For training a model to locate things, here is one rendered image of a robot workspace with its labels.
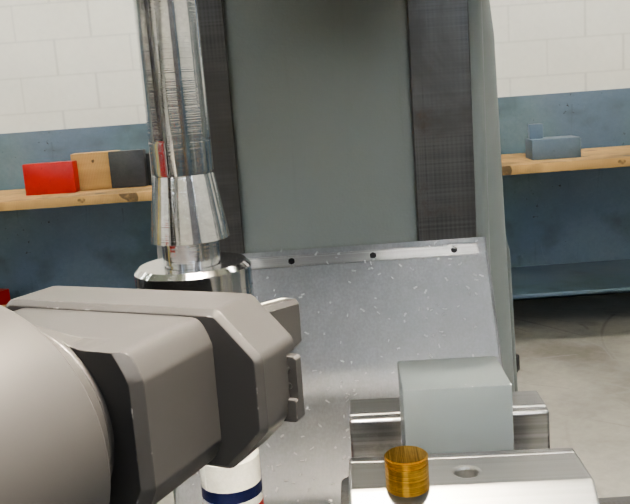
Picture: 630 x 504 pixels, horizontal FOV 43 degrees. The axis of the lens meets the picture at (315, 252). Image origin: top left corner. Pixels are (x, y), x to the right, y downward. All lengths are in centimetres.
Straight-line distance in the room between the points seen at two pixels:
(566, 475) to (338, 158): 47
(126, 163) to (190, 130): 394
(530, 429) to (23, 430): 37
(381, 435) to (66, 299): 27
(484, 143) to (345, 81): 15
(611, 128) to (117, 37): 287
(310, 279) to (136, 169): 345
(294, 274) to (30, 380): 62
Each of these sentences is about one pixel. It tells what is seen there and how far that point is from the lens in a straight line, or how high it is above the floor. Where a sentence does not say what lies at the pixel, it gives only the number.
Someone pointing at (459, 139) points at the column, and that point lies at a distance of 82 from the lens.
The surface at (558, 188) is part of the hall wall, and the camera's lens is 486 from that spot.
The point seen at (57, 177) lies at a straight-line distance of 428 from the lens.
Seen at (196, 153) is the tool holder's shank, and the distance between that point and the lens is 31.
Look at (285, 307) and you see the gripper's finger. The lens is 33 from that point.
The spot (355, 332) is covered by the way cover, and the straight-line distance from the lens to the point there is 80.
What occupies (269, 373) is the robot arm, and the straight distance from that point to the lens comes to 26.
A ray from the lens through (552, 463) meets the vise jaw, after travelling 45.
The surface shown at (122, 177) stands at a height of 93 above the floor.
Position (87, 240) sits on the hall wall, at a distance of 489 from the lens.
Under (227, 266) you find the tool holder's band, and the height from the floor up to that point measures 116.
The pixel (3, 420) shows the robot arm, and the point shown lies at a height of 115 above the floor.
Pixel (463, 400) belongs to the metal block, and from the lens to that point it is 45.
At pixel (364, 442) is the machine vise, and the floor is 101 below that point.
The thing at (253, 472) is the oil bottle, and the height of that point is 99.
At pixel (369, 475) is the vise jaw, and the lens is 44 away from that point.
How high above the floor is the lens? 122
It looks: 10 degrees down
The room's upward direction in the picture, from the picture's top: 4 degrees counter-clockwise
